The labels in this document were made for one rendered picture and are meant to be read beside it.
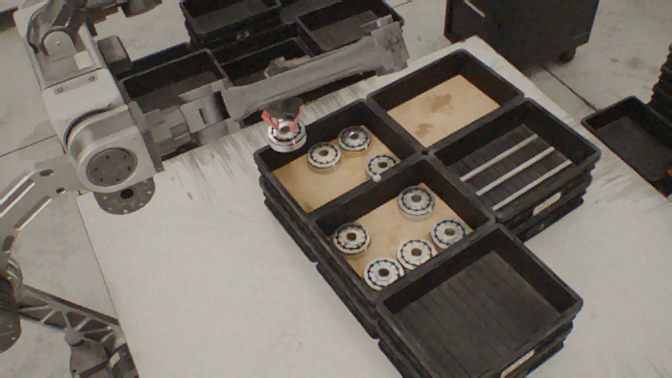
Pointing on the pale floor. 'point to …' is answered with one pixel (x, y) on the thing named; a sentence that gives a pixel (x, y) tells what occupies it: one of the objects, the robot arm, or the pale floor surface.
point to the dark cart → (523, 27)
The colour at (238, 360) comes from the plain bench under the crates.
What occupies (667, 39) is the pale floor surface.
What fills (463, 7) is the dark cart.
